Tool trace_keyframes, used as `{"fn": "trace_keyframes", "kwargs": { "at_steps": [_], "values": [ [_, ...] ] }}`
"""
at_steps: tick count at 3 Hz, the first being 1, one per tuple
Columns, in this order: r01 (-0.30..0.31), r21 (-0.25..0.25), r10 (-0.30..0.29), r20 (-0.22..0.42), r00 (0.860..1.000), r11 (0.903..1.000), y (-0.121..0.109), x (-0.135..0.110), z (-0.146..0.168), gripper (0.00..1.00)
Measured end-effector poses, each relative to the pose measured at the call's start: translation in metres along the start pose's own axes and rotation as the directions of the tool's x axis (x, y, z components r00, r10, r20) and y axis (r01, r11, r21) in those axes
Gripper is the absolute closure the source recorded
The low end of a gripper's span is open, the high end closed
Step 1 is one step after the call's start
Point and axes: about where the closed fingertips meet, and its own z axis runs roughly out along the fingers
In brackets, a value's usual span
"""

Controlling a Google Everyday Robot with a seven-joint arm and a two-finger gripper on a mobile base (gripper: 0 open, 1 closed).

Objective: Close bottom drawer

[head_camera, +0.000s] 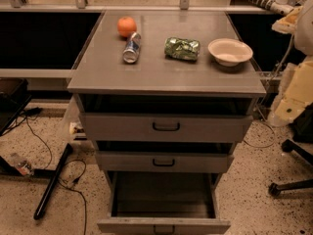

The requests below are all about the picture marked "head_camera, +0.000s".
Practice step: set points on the grey bottom drawer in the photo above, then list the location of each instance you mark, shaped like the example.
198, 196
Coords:
155, 203

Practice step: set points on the white power strip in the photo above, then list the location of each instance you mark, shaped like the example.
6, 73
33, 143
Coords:
273, 6

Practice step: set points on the grey drawer cabinet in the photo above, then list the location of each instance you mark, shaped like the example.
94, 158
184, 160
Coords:
157, 85

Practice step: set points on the black box on left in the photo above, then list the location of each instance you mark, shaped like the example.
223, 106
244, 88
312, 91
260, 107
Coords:
13, 99

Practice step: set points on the grey middle drawer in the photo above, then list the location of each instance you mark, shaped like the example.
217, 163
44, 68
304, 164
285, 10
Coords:
163, 162

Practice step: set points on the grey drawer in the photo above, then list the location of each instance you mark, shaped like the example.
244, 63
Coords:
164, 128
163, 162
155, 203

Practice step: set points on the white paper bowl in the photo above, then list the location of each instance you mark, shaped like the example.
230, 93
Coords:
229, 52

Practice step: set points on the orange fruit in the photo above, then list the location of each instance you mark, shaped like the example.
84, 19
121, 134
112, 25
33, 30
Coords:
125, 26

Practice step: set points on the green chip bag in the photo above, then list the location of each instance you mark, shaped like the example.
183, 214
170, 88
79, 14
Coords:
182, 49

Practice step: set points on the grey top drawer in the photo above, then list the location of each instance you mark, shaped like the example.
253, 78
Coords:
164, 128

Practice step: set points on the black stand leg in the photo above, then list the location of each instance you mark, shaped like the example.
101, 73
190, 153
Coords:
40, 210

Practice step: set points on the clear plastic bottle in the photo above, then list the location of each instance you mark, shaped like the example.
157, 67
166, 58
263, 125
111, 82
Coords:
22, 165

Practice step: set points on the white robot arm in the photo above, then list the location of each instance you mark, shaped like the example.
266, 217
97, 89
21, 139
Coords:
296, 85

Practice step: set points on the blue soda can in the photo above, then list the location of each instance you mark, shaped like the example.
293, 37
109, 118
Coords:
132, 48

